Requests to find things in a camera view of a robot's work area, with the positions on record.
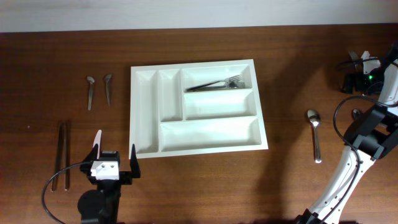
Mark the small metal spoon left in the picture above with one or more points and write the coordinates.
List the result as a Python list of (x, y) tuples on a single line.
[(91, 81)]

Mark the dark chopstick left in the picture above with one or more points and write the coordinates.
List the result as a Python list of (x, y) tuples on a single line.
[(60, 147)]

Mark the large metal spoon left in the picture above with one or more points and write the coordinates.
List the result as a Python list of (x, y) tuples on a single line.
[(314, 119)]

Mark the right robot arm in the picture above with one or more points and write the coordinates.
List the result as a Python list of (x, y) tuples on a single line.
[(370, 137)]

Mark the large metal spoon right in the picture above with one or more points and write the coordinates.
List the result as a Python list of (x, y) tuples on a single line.
[(356, 114)]

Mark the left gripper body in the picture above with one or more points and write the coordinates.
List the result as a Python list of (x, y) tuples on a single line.
[(125, 178)]

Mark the small metal spoon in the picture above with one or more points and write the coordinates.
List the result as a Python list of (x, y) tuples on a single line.
[(107, 79), (91, 81)]

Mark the white cutlery tray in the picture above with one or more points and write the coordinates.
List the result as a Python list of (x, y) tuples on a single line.
[(165, 120)]

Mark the pink plastic knife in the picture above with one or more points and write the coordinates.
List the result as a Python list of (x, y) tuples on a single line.
[(98, 140)]

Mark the dark chopstick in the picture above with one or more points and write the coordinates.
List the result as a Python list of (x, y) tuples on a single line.
[(66, 155), (60, 147)]

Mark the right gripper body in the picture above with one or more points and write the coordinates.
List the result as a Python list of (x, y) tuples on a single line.
[(373, 82)]

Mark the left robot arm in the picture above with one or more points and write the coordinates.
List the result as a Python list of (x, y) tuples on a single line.
[(101, 205)]

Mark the dark chopstick right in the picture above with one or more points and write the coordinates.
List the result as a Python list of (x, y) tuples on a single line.
[(66, 155)]

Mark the metal fork dark handle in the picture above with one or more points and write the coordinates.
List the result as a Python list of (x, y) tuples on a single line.
[(225, 81)]

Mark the small metal spoon right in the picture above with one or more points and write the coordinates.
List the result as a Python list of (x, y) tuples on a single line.
[(107, 79)]

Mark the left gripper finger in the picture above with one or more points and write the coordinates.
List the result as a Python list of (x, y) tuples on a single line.
[(93, 155), (134, 165)]

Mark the large metal spoon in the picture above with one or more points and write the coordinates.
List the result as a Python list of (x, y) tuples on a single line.
[(314, 119), (356, 114)]

